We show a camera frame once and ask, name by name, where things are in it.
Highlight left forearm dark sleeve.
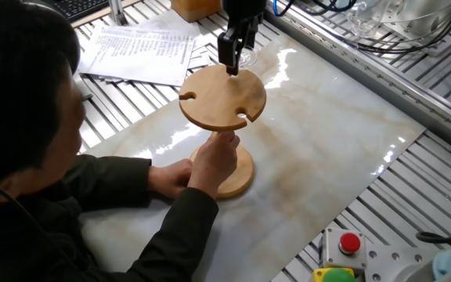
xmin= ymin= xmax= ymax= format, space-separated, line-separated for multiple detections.
xmin=63 ymin=154 xmax=153 ymax=212

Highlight clear glass jug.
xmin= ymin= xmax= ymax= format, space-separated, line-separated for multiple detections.
xmin=346 ymin=0 xmax=391 ymax=40

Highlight wooden block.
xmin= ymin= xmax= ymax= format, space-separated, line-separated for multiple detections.
xmin=170 ymin=0 xmax=223 ymax=24

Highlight person head dark hair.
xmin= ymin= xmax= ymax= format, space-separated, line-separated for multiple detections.
xmin=0 ymin=0 xmax=88 ymax=204

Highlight person right hand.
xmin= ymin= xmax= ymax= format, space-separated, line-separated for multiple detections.
xmin=187 ymin=130 xmax=241 ymax=200

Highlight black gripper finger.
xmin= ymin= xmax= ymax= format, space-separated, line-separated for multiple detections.
xmin=244 ymin=15 xmax=265 ymax=51
xmin=217 ymin=17 xmax=250 ymax=77

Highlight person left hand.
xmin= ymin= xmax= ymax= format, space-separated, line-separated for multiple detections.
xmin=147 ymin=158 xmax=194 ymax=200

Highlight round wooden glass rack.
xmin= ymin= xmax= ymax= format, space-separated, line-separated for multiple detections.
xmin=178 ymin=64 xmax=268 ymax=200

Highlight yellow box green button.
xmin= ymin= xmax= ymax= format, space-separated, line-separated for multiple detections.
xmin=310 ymin=267 xmax=358 ymax=282

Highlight black keyboard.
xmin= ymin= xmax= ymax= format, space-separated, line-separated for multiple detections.
xmin=51 ymin=0 xmax=111 ymax=23

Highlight clear stemmed glass cup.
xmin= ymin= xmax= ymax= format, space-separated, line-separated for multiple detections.
xmin=237 ymin=45 xmax=258 ymax=71

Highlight large printed paper sheet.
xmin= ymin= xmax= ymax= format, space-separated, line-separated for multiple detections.
xmin=78 ymin=25 xmax=195 ymax=88

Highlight white paper sheet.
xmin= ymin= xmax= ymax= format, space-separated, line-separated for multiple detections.
xmin=131 ymin=9 xmax=213 ymax=52
xmin=188 ymin=37 xmax=215 ymax=71

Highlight aluminium frame rail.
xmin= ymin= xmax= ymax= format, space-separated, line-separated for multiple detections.
xmin=262 ymin=0 xmax=451 ymax=157

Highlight silver base mounting plate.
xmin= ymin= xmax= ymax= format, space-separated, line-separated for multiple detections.
xmin=366 ymin=244 xmax=426 ymax=282

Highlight marble pattern slab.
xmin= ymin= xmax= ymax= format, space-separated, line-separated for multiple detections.
xmin=78 ymin=34 xmax=427 ymax=282

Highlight black cables along rail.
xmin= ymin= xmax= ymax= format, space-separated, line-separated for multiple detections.
xmin=342 ymin=2 xmax=451 ymax=55

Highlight blue cable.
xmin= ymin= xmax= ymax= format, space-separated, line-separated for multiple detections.
xmin=272 ymin=0 xmax=295 ymax=17

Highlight silver metal stand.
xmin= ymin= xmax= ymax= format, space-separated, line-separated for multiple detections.
xmin=106 ymin=0 xmax=129 ymax=27

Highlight black wrist cable bundle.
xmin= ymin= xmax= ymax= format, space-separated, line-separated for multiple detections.
xmin=295 ymin=0 xmax=358 ymax=16

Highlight right forearm dark sleeve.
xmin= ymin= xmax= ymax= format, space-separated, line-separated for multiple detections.
xmin=80 ymin=186 xmax=220 ymax=282

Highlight thick black base cable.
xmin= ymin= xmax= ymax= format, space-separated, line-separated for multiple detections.
xmin=415 ymin=230 xmax=451 ymax=251

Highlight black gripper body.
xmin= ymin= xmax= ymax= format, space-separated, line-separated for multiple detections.
xmin=220 ymin=0 xmax=268 ymax=20

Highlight grey box red button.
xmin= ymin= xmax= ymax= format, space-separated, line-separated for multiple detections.
xmin=319 ymin=227 xmax=369 ymax=273

